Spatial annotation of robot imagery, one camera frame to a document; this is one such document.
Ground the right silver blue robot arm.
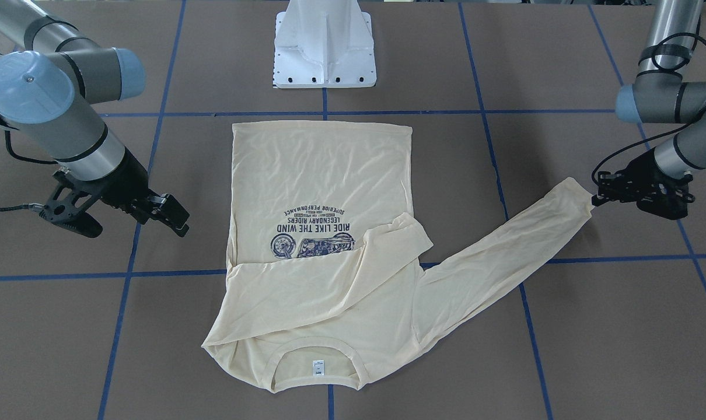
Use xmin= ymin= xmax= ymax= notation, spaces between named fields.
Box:
xmin=0 ymin=1 xmax=188 ymax=237

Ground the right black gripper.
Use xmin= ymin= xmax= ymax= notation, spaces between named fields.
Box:
xmin=39 ymin=149 xmax=190 ymax=237

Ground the cream long-sleeve printed shirt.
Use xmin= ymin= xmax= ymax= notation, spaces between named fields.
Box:
xmin=202 ymin=121 xmax=592 ymax=393

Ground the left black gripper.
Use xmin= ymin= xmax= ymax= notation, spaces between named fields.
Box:
xmin=591 ymin=153 xmax=695 ymax=221

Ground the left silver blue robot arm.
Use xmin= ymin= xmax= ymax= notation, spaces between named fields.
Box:
xmin=591 ymin=1 xmax=706 ymax=220

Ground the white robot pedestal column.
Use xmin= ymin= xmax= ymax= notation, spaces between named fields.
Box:
xmin=272 ymin=1 xmax=377 ymax=89

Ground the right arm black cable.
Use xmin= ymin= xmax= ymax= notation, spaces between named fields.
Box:
xmin=0 ymin=111 xmax=56 ymax=213

